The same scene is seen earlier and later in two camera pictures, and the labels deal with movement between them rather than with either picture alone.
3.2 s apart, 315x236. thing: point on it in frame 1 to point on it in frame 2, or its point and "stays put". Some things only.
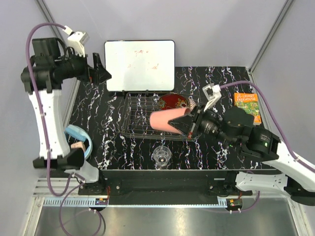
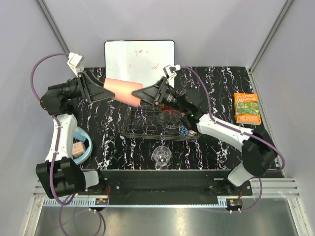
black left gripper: (96, 75) to (91, 91)
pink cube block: (80, 144) stays put
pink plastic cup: (159, 120) to (123, 91)
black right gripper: (184, 124) to (155, 94)
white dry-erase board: (140, 65) stays put
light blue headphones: (80, 133) stays put
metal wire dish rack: (138, 108) stays put
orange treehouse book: (249, 102) stays put
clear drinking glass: (162, 155) stays put
